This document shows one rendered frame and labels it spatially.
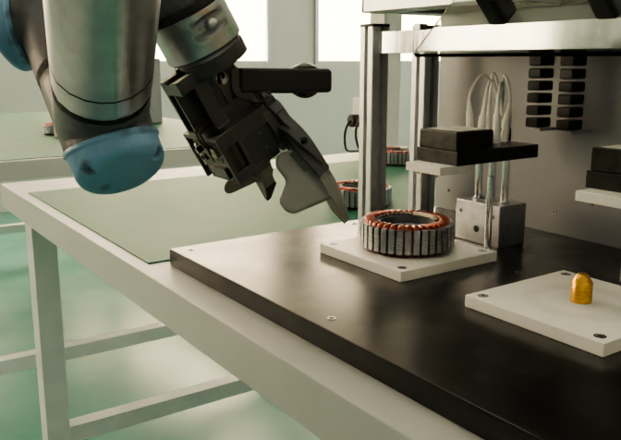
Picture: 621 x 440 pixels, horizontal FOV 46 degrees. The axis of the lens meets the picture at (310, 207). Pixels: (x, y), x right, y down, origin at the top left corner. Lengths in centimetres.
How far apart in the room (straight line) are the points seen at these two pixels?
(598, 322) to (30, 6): 55
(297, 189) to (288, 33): 540
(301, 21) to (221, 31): 549
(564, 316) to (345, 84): 580
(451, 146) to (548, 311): 27
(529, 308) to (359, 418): 21
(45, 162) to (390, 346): 154
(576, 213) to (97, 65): 70
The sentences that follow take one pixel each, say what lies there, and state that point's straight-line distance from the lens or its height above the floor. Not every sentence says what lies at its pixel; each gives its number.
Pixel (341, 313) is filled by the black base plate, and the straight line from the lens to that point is 69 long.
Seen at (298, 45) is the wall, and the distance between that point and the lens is 613.
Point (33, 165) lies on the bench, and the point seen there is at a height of 73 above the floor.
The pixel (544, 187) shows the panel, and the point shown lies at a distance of 105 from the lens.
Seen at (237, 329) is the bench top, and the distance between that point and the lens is 71.
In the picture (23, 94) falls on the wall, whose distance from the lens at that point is 525.
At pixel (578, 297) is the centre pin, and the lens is 72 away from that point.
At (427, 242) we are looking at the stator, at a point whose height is 80.
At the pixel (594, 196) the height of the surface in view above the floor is 88.
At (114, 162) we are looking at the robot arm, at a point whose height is 93.
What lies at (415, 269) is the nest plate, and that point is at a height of 78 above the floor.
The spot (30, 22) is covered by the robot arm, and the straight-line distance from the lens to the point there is 66.
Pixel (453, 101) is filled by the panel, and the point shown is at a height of 94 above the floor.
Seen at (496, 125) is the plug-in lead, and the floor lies 92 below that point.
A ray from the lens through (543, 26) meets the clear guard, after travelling 56.
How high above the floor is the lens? 100
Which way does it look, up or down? 11 degrees down
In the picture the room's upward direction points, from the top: straight up
